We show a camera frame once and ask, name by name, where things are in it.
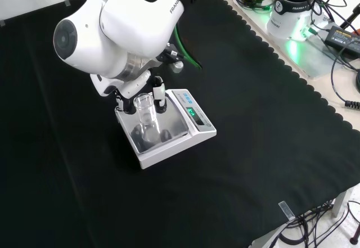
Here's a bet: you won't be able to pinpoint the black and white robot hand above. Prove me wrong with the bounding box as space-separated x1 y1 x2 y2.
89 70 169 115

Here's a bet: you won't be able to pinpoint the clear glass beaker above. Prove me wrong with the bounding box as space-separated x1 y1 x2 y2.
133 93 161 142

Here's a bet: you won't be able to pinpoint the white electronic balance steel pan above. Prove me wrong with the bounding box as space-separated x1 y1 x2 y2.
114 88 218 170

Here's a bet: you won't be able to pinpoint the black bench cloth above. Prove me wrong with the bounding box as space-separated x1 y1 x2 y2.
0 0 360 248

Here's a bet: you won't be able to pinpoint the black power adapter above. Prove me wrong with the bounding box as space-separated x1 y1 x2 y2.
324 25 360 55

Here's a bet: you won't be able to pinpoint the black tripod leg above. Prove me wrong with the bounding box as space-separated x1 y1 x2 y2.
338 2 360 33

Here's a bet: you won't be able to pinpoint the pale table leg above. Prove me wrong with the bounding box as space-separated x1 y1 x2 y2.
332 188 354 219

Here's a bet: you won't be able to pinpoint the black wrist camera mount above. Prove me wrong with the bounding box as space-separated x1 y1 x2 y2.
157 42 185 74

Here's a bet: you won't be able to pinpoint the green cable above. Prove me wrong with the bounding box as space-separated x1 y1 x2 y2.
173 24 204 70

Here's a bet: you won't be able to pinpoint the metal base plate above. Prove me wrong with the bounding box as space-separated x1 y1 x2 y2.
232 0 351 79

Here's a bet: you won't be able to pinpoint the black adapter cable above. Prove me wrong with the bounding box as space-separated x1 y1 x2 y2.
330 47 360 109

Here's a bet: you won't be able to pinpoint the black floor cables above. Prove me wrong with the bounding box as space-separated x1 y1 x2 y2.
277 199 360 245

